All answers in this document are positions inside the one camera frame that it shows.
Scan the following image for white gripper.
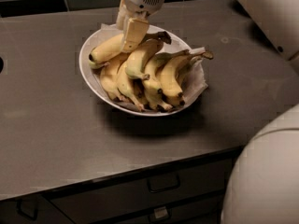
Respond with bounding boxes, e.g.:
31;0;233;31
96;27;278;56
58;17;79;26
116;0;165;53

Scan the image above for yellow green banana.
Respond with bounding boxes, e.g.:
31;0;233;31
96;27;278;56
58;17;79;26
87;31;172;70

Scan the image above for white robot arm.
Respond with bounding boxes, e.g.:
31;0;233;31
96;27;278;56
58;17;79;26
118;0;299;224

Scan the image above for left lower yellow banana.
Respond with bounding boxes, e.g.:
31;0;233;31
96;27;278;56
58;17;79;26
99;53;131;103

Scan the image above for white oval bowl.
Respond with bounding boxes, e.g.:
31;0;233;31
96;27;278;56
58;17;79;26
78;23;207;117

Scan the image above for middle yellow banana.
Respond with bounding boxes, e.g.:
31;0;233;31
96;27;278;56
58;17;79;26
116;62;144;112

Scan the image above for greenish stem yellow banana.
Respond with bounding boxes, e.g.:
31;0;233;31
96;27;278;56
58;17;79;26
142;49;189;111

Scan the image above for right yellow banana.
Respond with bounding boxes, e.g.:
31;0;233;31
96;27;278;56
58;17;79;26
159;51;213;107

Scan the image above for upper centre drawer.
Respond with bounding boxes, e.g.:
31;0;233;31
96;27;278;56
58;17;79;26
52;159;232;224

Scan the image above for drawer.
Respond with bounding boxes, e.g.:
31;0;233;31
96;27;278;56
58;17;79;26
92;195;223;224
0;195;74;224
52;159;232;224

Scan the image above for lower centre drawer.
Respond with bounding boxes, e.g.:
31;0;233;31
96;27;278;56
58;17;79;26
92;195;223;224

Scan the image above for left drawer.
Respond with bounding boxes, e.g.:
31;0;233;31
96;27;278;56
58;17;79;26
0;195;74;224

